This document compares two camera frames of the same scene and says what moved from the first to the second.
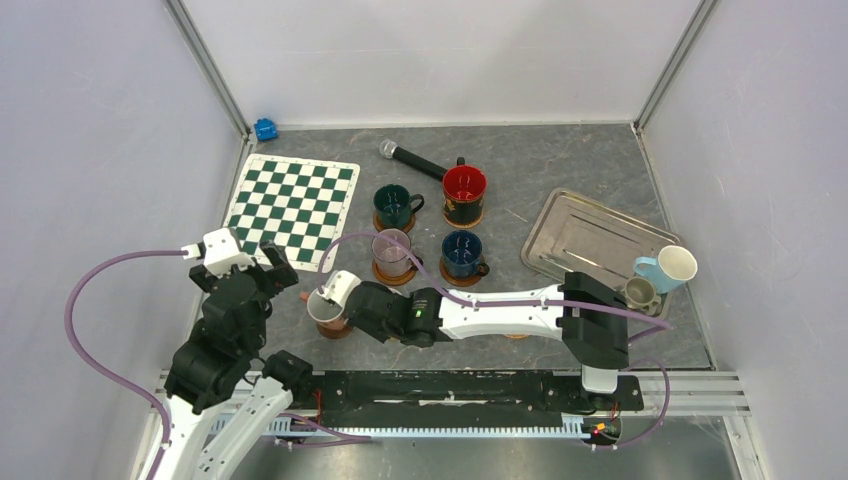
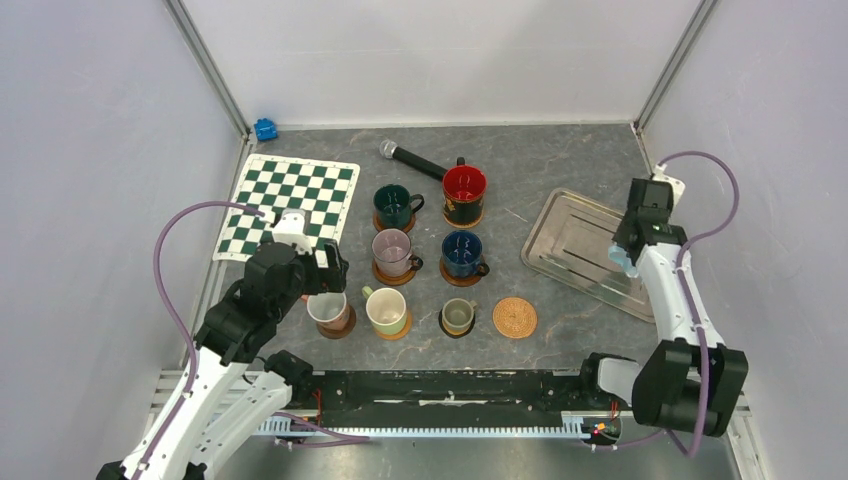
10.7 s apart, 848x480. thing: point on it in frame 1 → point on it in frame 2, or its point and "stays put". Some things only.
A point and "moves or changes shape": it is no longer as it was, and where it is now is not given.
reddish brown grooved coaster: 458,281 stays put
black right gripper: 354,309 → 631,234
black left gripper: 278,276 → 331,278
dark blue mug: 462,254 stays put
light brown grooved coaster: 392,280 stays put
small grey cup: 640,293 moves or changes shape
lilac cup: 391,260 stays put
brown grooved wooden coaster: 377,226 stays put
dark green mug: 396,205 stays put
